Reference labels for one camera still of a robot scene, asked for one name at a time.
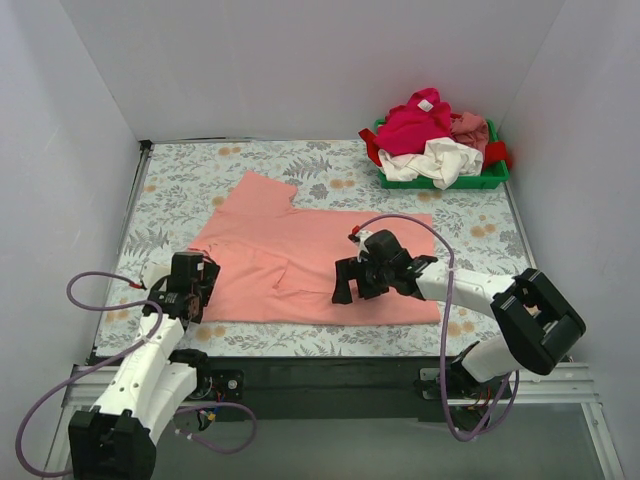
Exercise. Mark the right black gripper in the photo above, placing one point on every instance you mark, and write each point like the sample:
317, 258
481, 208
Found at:
357, 275

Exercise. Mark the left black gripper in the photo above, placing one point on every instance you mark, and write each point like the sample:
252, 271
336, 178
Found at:
198, 304

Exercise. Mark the salmon pink t shirt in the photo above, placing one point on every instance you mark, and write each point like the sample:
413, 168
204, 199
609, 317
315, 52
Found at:
278, 262

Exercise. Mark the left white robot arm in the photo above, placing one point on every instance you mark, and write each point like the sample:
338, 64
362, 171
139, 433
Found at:
117, 437

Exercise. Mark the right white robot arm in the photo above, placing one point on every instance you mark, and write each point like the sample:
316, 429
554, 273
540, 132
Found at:
538, 326

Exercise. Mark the floral table mat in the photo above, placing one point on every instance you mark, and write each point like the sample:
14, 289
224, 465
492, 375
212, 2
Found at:
183, 183

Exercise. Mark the white t shirt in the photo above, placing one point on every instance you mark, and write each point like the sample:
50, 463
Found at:
443, 161

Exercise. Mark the magenta t shirt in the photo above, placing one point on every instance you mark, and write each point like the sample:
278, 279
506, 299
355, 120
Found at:
408, 127

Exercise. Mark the green plastic bin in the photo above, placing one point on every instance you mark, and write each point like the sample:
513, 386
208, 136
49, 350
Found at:
489, 179

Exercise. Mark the red t shirt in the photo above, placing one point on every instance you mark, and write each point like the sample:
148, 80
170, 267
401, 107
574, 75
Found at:
495, 152

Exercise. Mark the dusty pink t shirt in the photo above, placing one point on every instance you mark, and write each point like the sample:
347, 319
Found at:
470, 130

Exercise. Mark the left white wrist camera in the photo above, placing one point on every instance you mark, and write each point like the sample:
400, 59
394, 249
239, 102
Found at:
150, 273

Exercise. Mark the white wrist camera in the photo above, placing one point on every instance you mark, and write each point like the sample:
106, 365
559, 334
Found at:
150, 273
359, 236

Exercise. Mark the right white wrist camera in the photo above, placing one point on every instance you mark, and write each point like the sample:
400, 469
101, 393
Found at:
359, 236

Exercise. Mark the aluminium frame rail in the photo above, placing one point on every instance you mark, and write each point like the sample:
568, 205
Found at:
569, 384

